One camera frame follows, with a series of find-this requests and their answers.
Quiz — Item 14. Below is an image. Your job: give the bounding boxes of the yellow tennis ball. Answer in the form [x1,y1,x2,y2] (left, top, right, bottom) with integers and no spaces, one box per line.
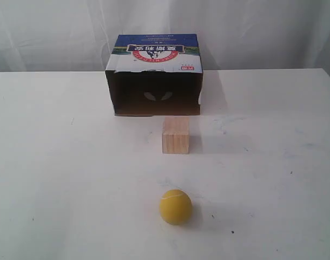
[159,190,193,225]

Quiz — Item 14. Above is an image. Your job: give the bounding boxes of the light wooden cube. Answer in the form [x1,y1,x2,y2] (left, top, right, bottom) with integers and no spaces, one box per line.
[162,116,190,154]

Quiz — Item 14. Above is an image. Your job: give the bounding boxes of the blue white cardboard box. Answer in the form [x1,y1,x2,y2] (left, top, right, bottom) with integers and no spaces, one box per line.
[105,34,203,116]

